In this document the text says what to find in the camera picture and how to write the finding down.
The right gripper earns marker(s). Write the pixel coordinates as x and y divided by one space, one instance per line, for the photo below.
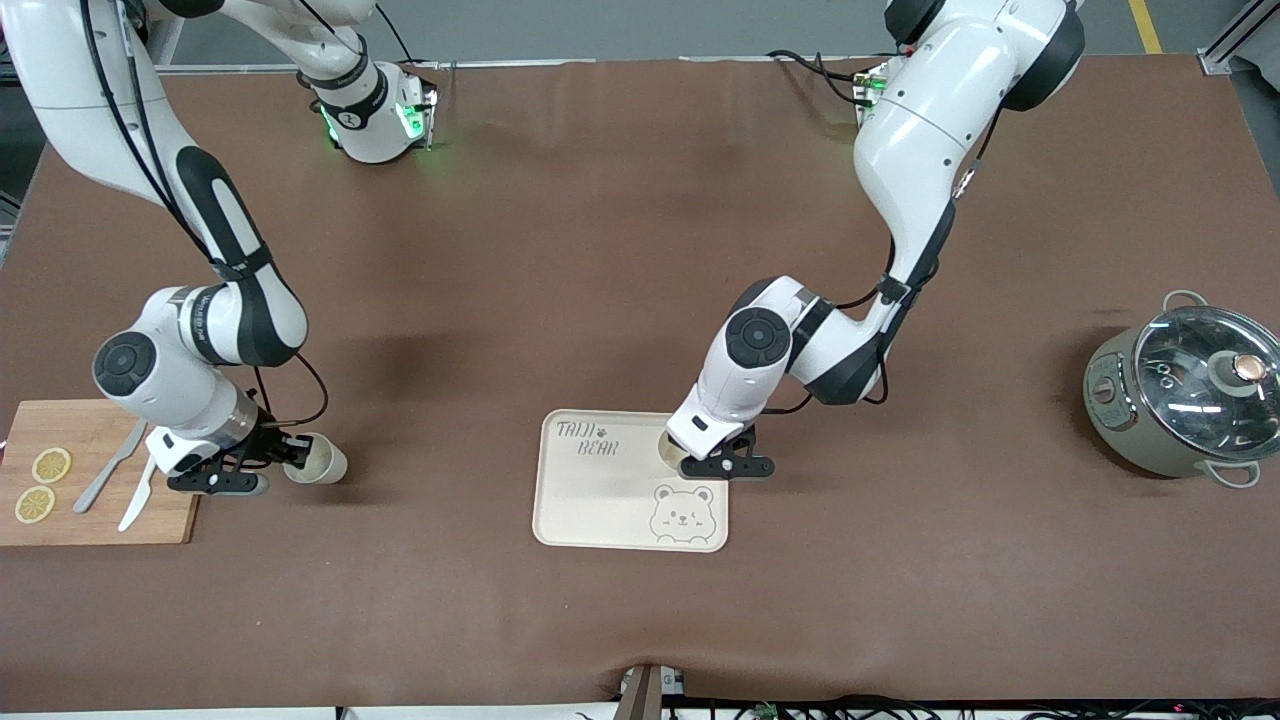
268 442

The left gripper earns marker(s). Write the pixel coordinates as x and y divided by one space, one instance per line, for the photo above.
747 436

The white IKEA cup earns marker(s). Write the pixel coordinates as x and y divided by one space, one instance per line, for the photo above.
325 462
670 452

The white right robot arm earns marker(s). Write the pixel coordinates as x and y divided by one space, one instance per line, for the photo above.
160 375

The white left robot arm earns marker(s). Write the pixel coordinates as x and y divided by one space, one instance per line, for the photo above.
920 140

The cream bear print tray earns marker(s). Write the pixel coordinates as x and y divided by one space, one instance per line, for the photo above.
600 500

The white plastic knife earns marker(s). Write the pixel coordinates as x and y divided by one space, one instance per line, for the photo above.
138 500

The grey plastic knife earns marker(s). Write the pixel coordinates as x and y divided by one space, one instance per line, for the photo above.
105 475

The brown table mat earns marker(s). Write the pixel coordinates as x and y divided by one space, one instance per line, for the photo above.
640 250

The wooden cutting board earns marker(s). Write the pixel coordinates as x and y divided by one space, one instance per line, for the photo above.
60 425

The yellow lemon slice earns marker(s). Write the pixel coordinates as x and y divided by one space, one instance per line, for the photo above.
35 504
51 465

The green lit base connector box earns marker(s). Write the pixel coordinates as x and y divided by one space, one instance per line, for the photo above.
418 115
868 85

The grey electric cooking pot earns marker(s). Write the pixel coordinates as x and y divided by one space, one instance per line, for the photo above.
1120 420

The glass pot lid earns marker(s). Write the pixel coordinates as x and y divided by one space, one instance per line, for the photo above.
1180 400

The metal table clamp bracket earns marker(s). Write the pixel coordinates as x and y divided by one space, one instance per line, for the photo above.
640 695

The aluminium frame profile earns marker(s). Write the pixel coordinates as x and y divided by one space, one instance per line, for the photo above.
1240 35
160 40

